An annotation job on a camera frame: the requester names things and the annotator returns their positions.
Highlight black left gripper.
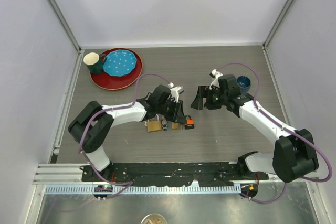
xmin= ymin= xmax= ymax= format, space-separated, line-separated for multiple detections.
xmin=157 ymin=99 xmax=187 ymax=124

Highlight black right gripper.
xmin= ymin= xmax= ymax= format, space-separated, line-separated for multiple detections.
xmin=191 ymin=86 xmax=228 ymax=110

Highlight small brass long-shackle padlock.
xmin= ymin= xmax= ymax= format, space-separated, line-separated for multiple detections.
xmin=172 ymin=122 xmax=181 ymax=130

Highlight orange black padlock with keys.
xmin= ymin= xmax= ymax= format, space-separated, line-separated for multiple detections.
xmin=183 ymin=115 xmax=195 ymax=130

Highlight keys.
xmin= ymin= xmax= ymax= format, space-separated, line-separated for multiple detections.
xmin=161 ymin=118 xmax=168 ymax=131

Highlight large brass padlock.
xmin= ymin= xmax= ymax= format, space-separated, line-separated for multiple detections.
xmin=144 ymin=114 xmax=162 ymax=133

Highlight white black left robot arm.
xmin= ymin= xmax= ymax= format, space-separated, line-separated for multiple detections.
xmin=68 ymin=85 xmax=186 ymax=182

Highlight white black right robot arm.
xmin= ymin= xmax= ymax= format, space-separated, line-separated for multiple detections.
xmin=191 ymin=73 xmax=319 ymax=183

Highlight dark blue cup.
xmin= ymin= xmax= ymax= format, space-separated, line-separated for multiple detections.
xmin=237 ymin=76 xmax=251 ymax=94

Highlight blue dotted plate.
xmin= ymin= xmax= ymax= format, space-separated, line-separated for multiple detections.
xmin=103 ymin=49 xmax=137 ymax=77

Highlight red round tray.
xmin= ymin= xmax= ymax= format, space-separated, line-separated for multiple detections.
xmin=89 ymin=48 xmax=143 ymax=91

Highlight round metal object bottom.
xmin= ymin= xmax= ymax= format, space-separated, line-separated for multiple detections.
xmin=141 ymin=213 xmax=167 ymax=224

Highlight dark green mug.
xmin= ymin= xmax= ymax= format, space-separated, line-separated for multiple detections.
xmin=83 ymin=52 xmax=107 ymax=75

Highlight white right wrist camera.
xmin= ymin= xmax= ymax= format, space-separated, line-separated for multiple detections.
xmin=209 ymin=69 xmax=223 ymax=90

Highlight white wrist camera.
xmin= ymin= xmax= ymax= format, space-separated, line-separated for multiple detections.
xmin=209 ymin=69 xmax=223 ymax=90
xmin=167 ymin=82 xmax=184 ymax=103

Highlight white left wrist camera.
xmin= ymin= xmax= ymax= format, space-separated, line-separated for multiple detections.
xmin=167 ymin=82 xmax=184 ymax=103

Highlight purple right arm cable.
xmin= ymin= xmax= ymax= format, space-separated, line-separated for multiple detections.
xmin=216 ymin=62 xmax=332 ymax=204

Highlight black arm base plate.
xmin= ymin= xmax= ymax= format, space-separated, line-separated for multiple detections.
xmin=80 ymin=162 xmax=269 ymax=187

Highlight aluminium frame rail front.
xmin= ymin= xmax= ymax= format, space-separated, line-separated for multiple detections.
xmin=33 ymin=163 xmax=282 ymax=185

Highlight slotted blue-white cable duct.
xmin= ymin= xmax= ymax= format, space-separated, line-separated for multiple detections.
xmin=45 ymin=183 xmax=241 ymax=195

